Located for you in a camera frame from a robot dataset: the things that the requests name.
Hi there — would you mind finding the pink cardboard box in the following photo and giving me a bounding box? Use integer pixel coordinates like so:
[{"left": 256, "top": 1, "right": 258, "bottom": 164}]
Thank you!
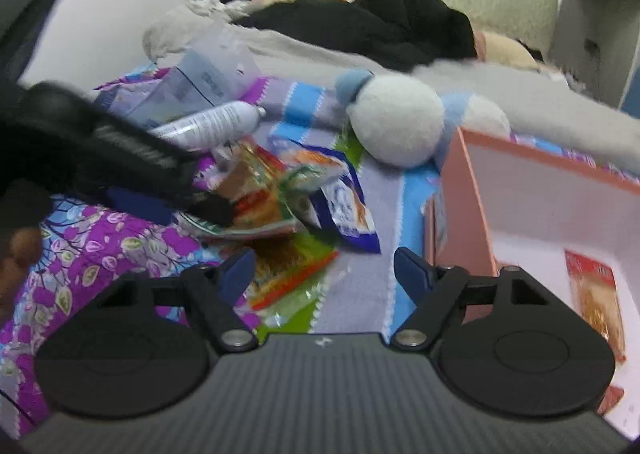
[{"left": 425, "top": 128, "right": 640, "bottom": 440}]

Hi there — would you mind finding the orange and green snack packet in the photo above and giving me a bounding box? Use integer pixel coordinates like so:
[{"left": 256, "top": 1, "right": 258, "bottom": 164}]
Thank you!
[{"left": 175, "top": 141, "right": 306, "bottom": 239}]

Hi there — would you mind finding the beige pillow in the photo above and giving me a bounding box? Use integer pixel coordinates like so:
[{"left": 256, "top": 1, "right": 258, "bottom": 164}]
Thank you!
[{"left": 475, "top": 31, "right": 542, "bottom": 72}]

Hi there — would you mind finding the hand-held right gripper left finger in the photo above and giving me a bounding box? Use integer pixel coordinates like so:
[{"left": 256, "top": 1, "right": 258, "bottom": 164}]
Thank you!
[{"left": 70, "top": 248, "right": 260, "bottom": 355}]

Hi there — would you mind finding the white and orange snack packet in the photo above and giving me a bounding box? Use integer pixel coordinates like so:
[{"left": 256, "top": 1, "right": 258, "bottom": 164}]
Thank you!
[{"left": 270, "top": 134, "right": 351, "bottom": 179}]

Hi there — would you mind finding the translucent plastic bag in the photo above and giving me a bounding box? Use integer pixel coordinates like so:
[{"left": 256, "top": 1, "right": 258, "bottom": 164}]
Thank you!
[{"left": 92, "top": 28, "right": 263, "bottom": 129}]

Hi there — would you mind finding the black garment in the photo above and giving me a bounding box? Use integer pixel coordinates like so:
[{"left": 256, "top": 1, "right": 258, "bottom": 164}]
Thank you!
[{"left": 232, "top": 0, "right": 478, "bottom": 72}]

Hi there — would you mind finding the pile of clothes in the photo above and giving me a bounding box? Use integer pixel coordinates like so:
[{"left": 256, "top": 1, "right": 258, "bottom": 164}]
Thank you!
[{"left": 187, "top": 0, "right": 252, "bottom": 18}]

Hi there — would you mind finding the grey duvet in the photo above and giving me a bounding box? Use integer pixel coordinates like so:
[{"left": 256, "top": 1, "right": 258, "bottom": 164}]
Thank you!
[{"left": 142, "top": 8, "right": 640, "bottom": 169}]

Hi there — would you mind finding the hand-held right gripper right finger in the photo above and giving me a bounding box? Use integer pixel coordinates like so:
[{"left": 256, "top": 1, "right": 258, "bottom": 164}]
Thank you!
[{"left": 390, "top": 248, "right": 576, "bottom": 352}]

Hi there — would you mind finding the white spray bottle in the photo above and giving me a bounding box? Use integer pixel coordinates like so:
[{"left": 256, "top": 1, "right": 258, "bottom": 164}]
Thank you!
[{"left": 147, "top": 101, "right": 267, "bottom": 152}]

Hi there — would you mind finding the small red snack packet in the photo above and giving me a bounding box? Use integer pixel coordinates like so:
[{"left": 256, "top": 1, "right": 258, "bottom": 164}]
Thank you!
[{"left": 597, "top": 384, "right": 626, "bottom": 417}]

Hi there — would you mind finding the blue snack packet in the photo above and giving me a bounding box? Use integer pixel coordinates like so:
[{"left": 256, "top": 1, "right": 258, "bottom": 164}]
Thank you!
[{"left": 300, "top": 146, "right": 382, "bottom": 255}]

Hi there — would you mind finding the white and blue plush toy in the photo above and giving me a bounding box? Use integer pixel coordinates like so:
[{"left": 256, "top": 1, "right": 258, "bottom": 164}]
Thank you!
[{"left": 334, "top": 70, "right": 512, "bottom": 169}]

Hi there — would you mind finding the person's left hand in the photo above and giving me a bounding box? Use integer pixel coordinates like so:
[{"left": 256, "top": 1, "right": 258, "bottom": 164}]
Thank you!
[{"left": 0, "top": 228, "right": 44, "bottom": 315}]

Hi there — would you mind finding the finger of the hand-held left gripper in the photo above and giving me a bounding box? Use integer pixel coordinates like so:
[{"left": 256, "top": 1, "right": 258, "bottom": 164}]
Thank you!
[{"left": 102, "top": 184, "right": 236, "bottom": 231}]

